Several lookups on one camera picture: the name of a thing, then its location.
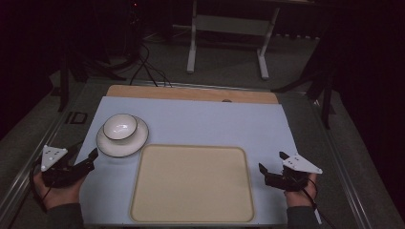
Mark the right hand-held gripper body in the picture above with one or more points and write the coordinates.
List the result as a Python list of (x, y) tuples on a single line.
[(301, 164)]

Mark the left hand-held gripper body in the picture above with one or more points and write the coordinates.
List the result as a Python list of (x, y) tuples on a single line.
[(52, 156)]

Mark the person's right hand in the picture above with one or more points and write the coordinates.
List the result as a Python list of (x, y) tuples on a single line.
[(299, 197)]

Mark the person's left hand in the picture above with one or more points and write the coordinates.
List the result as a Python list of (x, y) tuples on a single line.
[(60, 195)]

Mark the black floor socket box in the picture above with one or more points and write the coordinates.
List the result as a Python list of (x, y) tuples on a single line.
[(76, 117)]

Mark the white plate with dark rim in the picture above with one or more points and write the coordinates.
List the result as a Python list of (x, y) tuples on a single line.
[(122, 148)]

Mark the white bowl with dark rim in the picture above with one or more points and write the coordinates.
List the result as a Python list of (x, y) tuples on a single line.
[(120, 127)]

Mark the black stand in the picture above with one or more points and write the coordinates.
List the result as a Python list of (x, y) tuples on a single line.
[(324, 95), (65, 82)]

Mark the beige tray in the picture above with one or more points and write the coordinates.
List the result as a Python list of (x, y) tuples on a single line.
[(192, 184)]

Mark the light blue mat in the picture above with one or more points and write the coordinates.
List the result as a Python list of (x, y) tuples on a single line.
[(203, 122)]

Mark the metal floor rail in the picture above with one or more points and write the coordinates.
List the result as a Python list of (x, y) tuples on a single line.
[(28, 173), (344, 171)]

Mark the white metal desk frame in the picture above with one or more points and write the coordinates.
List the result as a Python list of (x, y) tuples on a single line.
[(229, 24)]

